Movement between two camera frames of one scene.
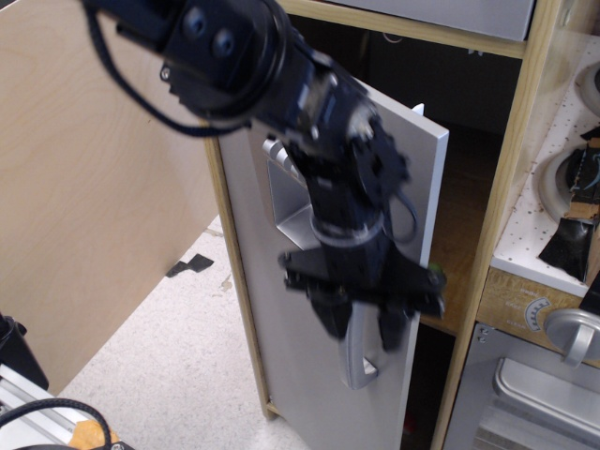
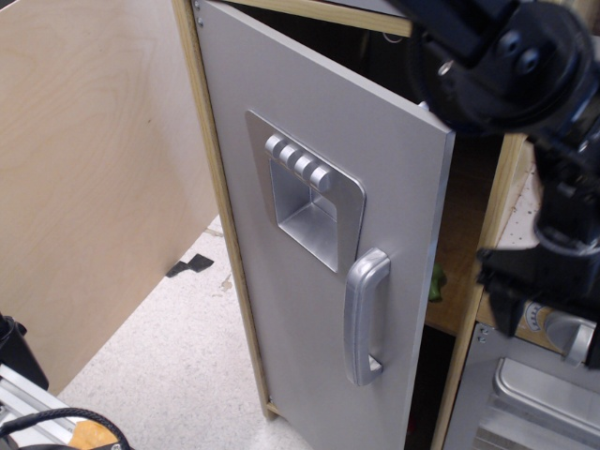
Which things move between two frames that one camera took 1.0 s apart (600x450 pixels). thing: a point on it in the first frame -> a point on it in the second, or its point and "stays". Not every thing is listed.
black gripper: x=356 y=262 -> x=566 y=283
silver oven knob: x=576 y=333 stays
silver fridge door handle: x=359 y=366 stays
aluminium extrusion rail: x=47 y=426 stays
